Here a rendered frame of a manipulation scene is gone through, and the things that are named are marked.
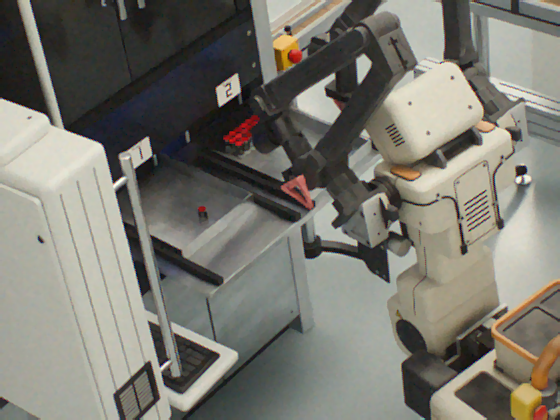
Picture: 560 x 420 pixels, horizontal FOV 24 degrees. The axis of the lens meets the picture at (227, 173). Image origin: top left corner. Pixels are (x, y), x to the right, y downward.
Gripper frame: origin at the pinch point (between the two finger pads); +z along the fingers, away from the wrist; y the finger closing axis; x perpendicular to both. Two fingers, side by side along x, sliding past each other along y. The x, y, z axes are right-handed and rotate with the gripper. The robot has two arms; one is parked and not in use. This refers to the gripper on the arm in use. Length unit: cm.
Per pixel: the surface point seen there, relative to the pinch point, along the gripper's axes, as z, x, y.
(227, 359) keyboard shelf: 22, 67, -17
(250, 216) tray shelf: 14.7, 31.8, 7.3
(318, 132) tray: 14.4, -4.9, 16.2
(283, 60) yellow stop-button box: 3.5, -14.6, 36.1
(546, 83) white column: 82, -144, 32
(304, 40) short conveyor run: 12, -36, 48
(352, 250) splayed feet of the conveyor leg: 93, -40, 39
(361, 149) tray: 11.1, -2.2, -1.2
